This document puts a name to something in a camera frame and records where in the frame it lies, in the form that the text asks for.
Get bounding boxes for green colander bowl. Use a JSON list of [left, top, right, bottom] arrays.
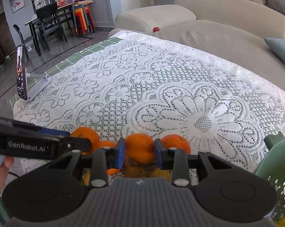
[[254, 132, 285, 226]]

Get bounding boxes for person's left hand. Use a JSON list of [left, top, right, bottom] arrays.
[[0, 156, 14, 194]]

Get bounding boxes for yellow lemon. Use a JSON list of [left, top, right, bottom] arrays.
[[124, 166, 172, 182]]

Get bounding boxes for smartphone on stand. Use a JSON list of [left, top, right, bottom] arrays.
[[16, 45, 28, 100]]

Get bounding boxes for white lace tablecloth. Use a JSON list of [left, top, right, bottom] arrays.
[[10, 32, 285, 171]]

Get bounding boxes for black chair at left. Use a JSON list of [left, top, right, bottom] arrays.
[[13, 24, 41, 56]]

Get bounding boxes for black dining chair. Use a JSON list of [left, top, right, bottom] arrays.
[[36, 3, 68, 51]]

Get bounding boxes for stacked colourful stools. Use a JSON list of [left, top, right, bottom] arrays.
[[73, 4, 95, 36]]

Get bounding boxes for black dining table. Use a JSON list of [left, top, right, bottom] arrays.
[[25, 0, 94, 57]]

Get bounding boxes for beige sectional sofa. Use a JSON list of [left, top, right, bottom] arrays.
[[113, 0, 285, 91]]

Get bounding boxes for light blue cushion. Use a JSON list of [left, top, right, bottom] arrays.
[[264, 38, 285, 64]]

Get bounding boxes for wall picture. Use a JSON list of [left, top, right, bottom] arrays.
[[9, 0, 25, 13]]

